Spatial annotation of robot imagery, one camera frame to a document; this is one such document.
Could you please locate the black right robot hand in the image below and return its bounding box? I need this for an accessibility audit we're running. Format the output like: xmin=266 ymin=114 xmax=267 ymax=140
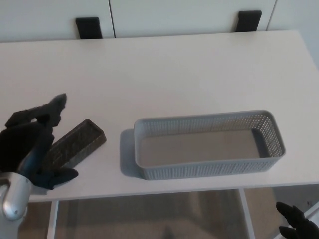
xmin=276 ymin=201 xmax=319 ymax=239

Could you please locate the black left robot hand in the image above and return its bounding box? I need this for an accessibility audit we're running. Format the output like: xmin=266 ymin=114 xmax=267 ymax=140
xmin=0 ymin=93 xmax=80 ymax=191

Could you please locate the black felt board eraser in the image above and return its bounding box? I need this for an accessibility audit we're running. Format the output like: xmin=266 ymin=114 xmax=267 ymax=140
xmin=41 ymin=119 xmax=108 ymax=173

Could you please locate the grey perforated plastic basket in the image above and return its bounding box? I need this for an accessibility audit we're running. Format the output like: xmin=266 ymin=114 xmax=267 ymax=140
xmin=133 ymin=109 xmax=287 ymax=181

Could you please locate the white cabinet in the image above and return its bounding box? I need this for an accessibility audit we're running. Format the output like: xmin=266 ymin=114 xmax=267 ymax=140
xmin=0 ymin=0 xmax=279 ymax=43

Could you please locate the black cabinet handle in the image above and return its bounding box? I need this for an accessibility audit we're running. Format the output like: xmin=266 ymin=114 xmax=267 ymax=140
xmin=75 ymin=16 xmax=104 ymax=40
xmin=236 ymin=10 xmax=263 ymax=33

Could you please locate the white metal-frame desk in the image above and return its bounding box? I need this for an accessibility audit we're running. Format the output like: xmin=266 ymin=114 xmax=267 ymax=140
xmin=0 ymin=29 xmax=319 ymax=239

